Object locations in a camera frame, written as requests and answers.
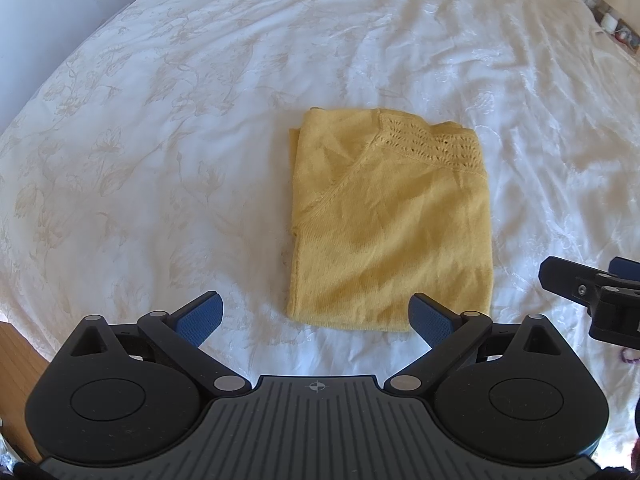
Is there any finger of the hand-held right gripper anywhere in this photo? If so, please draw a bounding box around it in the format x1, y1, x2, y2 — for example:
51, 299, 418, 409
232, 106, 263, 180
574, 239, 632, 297
608, 256, 640, 281
538, 255, 640, 349

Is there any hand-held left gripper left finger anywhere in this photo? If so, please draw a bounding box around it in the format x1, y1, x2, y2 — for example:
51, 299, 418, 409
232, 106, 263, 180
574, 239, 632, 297
70, 290, 254, 394

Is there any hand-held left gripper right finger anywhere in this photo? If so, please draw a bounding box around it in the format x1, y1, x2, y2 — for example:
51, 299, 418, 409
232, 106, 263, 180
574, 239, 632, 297
383, 293, 569, 394

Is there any yellow knit sweater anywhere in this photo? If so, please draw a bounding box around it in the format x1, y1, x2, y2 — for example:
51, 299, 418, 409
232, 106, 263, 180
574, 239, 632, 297
285, 107, 496, 333

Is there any white embroidered bedspread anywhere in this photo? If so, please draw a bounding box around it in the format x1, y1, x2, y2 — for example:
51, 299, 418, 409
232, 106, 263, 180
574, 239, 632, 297
0, 0, 640, 471

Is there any cluttered wooden bedside table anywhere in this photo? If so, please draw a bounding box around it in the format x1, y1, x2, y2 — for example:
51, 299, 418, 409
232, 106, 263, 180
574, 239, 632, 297
581, 0, 640, 54

